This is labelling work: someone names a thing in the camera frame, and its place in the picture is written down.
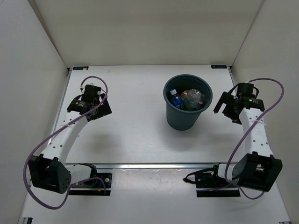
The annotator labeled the clear bottle black label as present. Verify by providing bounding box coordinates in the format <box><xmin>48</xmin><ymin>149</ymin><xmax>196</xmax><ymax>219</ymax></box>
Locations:
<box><xmin>185</xmin><ymin>89</ymin><xmax>205</xmax><ymax>104</ymax></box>

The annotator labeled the blue label water bottle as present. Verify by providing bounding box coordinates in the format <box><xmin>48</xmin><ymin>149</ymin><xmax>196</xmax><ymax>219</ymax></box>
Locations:
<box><xmin>170</xmin><ymin>89</ymin><xmax>183</xmax><ymax>108</ymax></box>

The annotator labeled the green soda bottle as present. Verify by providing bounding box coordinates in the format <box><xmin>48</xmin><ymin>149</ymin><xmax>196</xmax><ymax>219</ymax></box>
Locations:
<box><xmin>180</xmin><ymin>98</ymin><xmax>199</xmax><ymax>111</ymax></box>

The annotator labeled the orange juice bottle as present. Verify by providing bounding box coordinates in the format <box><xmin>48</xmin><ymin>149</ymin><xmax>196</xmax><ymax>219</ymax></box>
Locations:
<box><xmin>181</xmin><ymin>90</ymin><xmax>189</xmax><ymax>99</ymax></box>

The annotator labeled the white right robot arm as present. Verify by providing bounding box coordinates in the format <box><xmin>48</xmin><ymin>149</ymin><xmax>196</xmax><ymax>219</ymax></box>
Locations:
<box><xmin>210</xmin><ymin>83</ymin><xmax>283</xmax><ymax>192</ymax></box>

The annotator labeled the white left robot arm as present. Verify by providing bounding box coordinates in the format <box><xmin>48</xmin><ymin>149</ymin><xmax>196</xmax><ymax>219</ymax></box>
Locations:
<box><xmin>28</xmin><ymin>84</ymin><xmax>112</xmax><ymax>194</ymax></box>

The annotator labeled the dark green plastic bin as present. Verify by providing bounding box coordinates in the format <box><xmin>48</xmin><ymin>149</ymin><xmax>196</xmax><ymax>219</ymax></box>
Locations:
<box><xmin>163</xmin><ymin>74</ymin><xmax>213</xmax><ymax>131</ymax></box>

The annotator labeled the black right corner label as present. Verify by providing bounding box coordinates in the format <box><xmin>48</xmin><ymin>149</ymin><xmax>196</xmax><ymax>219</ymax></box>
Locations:
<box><xmin>211</xmin><ymin>65</ymin><xmax>227</xmax><ymax>69</ymax></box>

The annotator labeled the black corner label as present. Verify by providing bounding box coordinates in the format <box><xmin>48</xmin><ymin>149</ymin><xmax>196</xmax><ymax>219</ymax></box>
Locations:
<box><xmin>72</xmin><ymin>66</ymin><xmax>89</xmax><ymax>70</ymax></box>
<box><xmin>211</xmin><ymin>65</ymin><xmax>227</xmax><ymax>69</ymax></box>

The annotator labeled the black left corner label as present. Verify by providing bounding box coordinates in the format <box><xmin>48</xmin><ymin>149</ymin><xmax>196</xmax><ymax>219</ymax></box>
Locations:
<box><xmin>72</xmin><ymin>66</ymin><xmax>89</xmax><ymax>70</ymax></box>

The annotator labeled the aluminium table rail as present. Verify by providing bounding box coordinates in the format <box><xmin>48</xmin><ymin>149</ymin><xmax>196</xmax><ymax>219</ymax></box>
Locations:
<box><xmin>64</xmin><ymin>163</ymin><xmax>220</xmax><ymax>169</ymax></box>

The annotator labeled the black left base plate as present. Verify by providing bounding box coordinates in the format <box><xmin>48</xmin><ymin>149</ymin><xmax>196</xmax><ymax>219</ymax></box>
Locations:
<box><xmin>69</xmin><ymin>163</ymin><xmax>113</xmax><ymax>196</ymax></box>

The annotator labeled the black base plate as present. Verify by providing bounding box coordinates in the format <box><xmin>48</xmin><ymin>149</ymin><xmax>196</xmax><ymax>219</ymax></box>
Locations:
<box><xmin>69</xmin><ymin>163</ymin><xmax>113</xmax><ymax>196</ymax></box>
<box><xmin>183</xmin><ymin>165</ymin><xmax>241</xmax><ymax>198</ymax></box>

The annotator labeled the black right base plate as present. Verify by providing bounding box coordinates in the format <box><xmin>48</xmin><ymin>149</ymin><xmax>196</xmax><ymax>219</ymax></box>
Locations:
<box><xmin>183</xmin><ymin>165</ymin><xmax>241</xmax><ymax>198</ymax></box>

